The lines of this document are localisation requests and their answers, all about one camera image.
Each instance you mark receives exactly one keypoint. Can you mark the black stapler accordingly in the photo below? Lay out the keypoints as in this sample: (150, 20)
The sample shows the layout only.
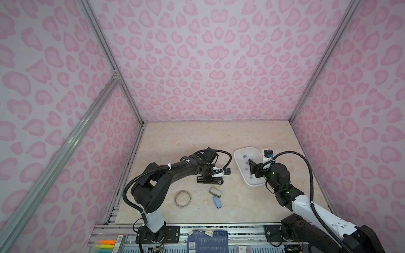
(208, 180)

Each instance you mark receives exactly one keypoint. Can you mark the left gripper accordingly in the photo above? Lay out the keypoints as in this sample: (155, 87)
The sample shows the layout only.
(211, 165)

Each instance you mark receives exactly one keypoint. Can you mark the highlighter marker set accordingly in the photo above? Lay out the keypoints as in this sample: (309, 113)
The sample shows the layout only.
(111, 246)

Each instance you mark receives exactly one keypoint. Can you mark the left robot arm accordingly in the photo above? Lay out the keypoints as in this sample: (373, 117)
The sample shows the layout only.
(147, 191)

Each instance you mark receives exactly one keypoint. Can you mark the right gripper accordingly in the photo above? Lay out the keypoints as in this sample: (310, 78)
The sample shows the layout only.
(254, 167)

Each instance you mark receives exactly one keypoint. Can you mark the clear tape roll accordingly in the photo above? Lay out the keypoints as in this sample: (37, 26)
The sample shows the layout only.
(183, 199)

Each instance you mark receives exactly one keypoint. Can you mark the white plastic tray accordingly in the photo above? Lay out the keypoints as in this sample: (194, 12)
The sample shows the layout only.
(242, 163)

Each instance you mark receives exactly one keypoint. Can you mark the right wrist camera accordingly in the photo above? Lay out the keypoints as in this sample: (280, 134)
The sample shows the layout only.
(267, 155)

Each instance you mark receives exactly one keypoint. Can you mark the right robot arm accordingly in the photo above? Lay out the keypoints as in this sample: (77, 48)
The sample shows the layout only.
(309, 221)

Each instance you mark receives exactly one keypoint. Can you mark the blue mini stapler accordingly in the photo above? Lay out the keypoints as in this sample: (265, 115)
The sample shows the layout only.
(217, 202)

